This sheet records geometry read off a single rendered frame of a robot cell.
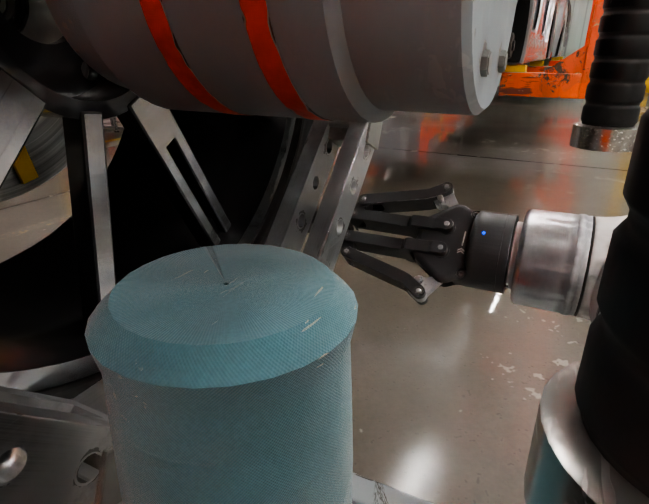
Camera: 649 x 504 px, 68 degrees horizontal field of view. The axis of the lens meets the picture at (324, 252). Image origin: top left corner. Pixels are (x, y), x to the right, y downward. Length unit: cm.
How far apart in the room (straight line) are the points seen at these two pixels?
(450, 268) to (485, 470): 75
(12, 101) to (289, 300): 23
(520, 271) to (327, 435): 30
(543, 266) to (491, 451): 81
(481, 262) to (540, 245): 5
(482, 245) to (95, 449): 33
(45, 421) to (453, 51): 22
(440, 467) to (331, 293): 100
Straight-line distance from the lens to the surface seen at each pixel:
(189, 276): 17
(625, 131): 39
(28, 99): 34
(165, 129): 41
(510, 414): 131
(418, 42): 19
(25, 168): 52
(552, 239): 44
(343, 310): 16
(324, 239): 44
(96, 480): 29
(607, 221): 46
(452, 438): 121
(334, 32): 20
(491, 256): 45
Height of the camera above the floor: 81
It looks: 23 degrees down
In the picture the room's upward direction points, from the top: straight up
